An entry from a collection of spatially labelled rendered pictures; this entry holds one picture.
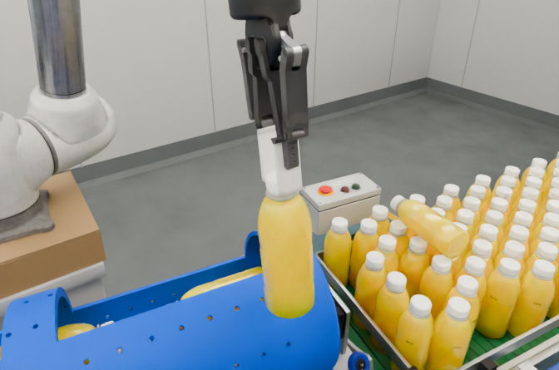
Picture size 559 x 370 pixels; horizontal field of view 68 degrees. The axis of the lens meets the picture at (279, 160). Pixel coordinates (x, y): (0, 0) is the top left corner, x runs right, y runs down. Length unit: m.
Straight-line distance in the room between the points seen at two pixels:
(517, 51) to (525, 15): 0.36
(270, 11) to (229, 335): 0.46
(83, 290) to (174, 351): 0.56
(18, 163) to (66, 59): 0.25
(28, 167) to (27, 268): 0.23
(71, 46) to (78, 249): 0.47
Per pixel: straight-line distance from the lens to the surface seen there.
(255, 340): 0.69
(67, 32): 1.04
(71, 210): 1.18
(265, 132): 0.50
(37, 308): 0.73
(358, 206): 1.17
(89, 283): 1.18
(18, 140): 1.08
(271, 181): 0.50
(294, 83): 0.42
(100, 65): 3.37
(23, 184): 1.10
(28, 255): 1.10
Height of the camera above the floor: 1.71
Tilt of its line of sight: 28 degrees down
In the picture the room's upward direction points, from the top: straight up
